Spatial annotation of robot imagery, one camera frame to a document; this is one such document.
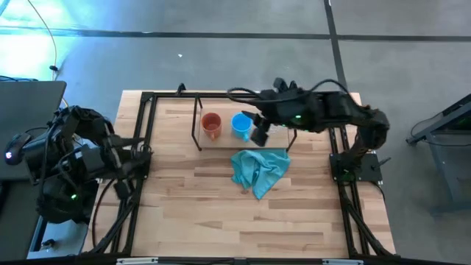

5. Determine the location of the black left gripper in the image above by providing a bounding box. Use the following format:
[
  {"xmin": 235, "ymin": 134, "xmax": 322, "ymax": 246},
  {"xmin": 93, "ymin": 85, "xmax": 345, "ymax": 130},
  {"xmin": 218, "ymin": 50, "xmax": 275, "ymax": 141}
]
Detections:
[{"xmin": 99, "ymin": 121, "xmax": 152, "ymax": 199}]

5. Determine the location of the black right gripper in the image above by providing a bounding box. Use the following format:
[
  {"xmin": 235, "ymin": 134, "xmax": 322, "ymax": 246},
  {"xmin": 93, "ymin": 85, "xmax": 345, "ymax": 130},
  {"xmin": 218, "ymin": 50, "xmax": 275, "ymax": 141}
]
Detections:
[{"xmin": 241, "ymin": 77, "xmax": 295, "ymax": 147}]

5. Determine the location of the blue mug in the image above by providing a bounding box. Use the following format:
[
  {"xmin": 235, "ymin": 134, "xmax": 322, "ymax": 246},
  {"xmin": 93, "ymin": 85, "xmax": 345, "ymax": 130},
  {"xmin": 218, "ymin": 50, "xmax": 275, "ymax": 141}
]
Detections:
[{"xmin": 230, "ymin": 112, "xmax": 254, "ymax": 143}]

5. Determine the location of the orange mug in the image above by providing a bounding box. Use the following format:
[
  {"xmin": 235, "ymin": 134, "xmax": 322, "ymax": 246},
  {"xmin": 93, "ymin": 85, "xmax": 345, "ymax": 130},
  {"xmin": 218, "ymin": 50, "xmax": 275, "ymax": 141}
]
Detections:
[{"xmin": 200, "ymin": 112, "xmax": 223, "ymax": 142}]

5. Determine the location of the teal cloth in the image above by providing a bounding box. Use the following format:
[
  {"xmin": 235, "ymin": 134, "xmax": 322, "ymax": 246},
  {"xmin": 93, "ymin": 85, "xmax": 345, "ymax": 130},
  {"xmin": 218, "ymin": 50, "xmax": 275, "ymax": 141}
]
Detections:
[{"xmin": 230, "ymin": 148, "xmax": 291, "ymax": 201}]

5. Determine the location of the dark grey desk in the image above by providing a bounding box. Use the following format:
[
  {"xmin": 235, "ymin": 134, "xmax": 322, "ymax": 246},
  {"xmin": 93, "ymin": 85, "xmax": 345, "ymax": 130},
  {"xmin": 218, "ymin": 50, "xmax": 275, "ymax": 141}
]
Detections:
[{"xmin": 0, "ymin": 79, "xmax": 68, "ymax": 262}]

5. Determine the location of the black computer mouse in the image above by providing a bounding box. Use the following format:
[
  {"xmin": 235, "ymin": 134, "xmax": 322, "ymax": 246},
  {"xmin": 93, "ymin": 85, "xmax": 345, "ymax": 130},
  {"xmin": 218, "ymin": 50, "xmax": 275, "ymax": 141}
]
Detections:
[{"xmin": 4, "ymin": 132, "xmax": 32, "ymax": 166}]

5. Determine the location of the grey metal side table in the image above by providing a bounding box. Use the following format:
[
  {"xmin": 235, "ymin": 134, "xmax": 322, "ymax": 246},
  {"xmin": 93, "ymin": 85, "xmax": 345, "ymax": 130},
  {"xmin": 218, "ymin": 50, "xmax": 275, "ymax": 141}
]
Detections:
[{"xmin": 406, "ymin": 93, "xmax": 471, "ymax": 216}]

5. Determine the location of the wooden shelf with wire legs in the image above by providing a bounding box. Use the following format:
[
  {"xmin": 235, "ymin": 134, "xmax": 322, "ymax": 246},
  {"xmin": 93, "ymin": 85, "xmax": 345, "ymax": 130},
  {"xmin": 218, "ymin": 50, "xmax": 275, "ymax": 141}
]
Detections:
[{"xmin": 190, "ymin": 91, "xmax": 298, "ymax": 152}]

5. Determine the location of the black aluminium table frame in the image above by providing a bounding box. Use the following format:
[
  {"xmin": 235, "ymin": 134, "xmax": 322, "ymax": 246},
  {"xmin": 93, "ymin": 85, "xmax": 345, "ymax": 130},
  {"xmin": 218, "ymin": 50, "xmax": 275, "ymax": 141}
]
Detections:
[{"xmin": 81, "ymin": 90, "xmax": 398, "ymax": 261}]

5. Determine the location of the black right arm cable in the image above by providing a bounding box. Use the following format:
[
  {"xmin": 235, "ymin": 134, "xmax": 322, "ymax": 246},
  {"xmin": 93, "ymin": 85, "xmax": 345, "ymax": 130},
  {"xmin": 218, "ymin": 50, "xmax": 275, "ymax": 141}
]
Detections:
[{"xmin": 226, "ymin": 78, "xmax": 350, "ymax": 106}]

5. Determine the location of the white frame bracket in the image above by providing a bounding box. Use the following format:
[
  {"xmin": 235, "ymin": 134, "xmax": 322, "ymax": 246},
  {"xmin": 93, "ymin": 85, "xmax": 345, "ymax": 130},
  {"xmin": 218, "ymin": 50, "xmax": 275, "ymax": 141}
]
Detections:
[
  {"xmin": 322, "ymin": 258, "xmax": 364, "ymax": 265},
  {"xmin": 116, "ymin": 257, "xmax": 159, "ymax": 265}
]

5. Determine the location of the yellow floor cable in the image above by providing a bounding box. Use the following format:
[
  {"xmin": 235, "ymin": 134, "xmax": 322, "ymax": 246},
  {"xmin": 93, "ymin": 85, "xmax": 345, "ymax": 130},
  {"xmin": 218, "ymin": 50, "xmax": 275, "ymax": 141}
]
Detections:
[{"xmin": 26, "ymin": 0, "xmax": 71, "ymax": 107}]

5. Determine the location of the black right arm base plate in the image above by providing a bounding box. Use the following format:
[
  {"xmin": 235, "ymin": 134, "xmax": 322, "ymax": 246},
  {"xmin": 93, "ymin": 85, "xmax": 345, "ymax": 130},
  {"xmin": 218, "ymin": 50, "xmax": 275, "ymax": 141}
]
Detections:
[{"xmin": 330, "ymin": 152, "xmax": 383, "ymax": 183}]

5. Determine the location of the thin black floor cable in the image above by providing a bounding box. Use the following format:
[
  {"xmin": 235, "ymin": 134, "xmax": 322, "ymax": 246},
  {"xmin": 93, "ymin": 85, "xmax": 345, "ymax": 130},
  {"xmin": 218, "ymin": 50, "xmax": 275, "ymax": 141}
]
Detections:
[{"xmin": 406, "ymin": 111, "xmax": 471, "ymax": 158}]

